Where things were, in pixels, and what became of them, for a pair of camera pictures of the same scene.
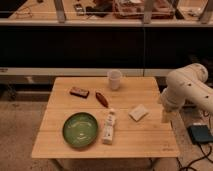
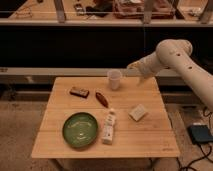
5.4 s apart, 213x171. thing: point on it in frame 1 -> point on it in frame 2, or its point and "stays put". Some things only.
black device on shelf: x=102 y=9 stays put
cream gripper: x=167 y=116 -> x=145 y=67
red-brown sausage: x=103 y=99 stays put
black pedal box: x=200 y=134 stays put
